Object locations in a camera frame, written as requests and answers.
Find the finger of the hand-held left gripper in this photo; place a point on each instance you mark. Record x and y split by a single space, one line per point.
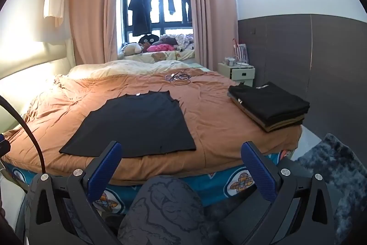
4 147

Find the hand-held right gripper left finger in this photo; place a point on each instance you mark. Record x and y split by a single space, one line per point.
104 164

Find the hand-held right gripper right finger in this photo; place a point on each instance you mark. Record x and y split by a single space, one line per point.
258 173

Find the black t-shirt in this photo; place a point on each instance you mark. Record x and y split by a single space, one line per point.
134 124

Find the stack of folded clothes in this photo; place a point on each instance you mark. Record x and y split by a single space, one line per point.
272 101

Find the pile of mixed clothes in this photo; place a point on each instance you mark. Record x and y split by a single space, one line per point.
180 41

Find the teal printed bed sheet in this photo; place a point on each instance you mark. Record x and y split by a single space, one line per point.
206 184

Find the brown blanket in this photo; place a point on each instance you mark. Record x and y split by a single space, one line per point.
215 118

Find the grey fluffy rug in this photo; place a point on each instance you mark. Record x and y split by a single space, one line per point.
341 170

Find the cream padded headboard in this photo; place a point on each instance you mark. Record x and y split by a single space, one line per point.
34 61

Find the cream duvet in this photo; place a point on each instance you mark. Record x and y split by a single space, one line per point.
114 68

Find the white nightstand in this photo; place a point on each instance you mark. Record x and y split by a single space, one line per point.
243 74

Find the small white device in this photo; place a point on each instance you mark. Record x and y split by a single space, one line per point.
230 61

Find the cream plush toy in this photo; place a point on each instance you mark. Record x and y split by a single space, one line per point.
130 49

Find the white and red rack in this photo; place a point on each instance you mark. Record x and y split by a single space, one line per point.
240 52

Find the yellow printed window seat cushion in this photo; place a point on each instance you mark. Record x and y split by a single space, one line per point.
160 56

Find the pink cloth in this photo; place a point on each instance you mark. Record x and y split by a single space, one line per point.
160 47

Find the black plush toy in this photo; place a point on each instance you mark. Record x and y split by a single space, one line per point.
147 39

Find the pink curtain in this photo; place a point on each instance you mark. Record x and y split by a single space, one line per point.
212 12
91 18

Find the black framed window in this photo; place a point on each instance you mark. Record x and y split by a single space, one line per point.
160 24

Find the hanging black jacket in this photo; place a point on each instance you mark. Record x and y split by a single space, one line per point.
140 9

